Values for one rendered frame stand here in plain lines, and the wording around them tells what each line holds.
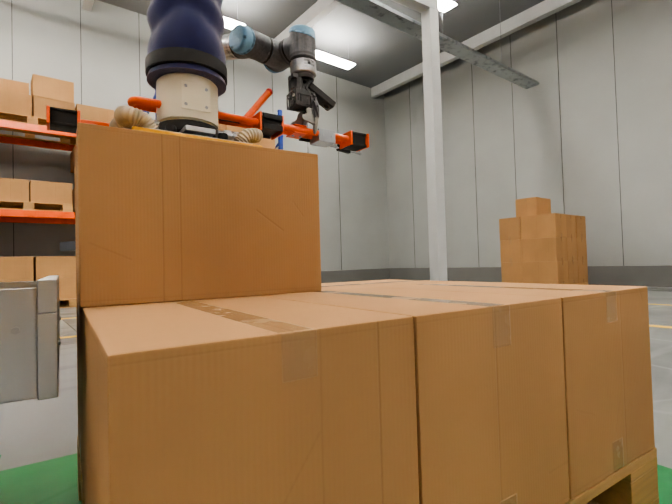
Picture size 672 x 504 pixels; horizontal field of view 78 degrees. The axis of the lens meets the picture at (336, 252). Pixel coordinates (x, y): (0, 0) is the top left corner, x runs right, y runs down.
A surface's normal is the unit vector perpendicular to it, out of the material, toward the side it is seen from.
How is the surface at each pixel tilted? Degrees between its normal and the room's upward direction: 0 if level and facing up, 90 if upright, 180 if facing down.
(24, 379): 90
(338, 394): 90
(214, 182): 90
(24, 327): 90
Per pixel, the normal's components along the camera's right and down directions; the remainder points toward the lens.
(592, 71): -0.79, 0.00
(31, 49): 0.62, -0.04
